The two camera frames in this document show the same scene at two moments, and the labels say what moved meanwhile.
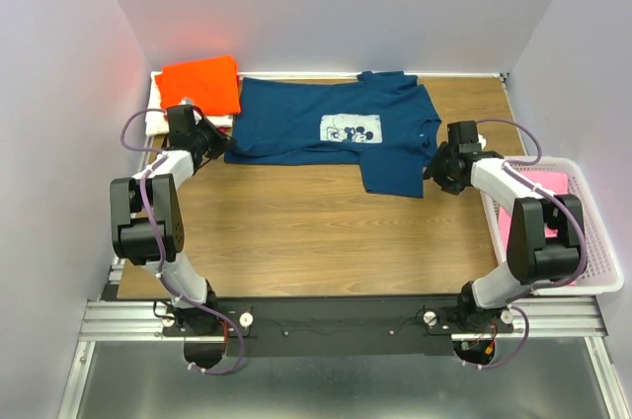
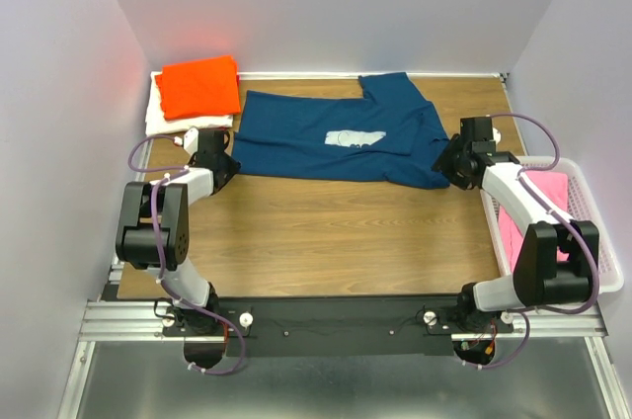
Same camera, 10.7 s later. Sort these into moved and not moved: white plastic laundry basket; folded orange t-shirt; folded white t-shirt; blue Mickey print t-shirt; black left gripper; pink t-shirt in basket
Moved: blue Mickey print t-shirt; black left gripper
Not moved: pink t-shirt in basket; white plastic laundry basket; folded white t-shirt; folded orange t-shirt
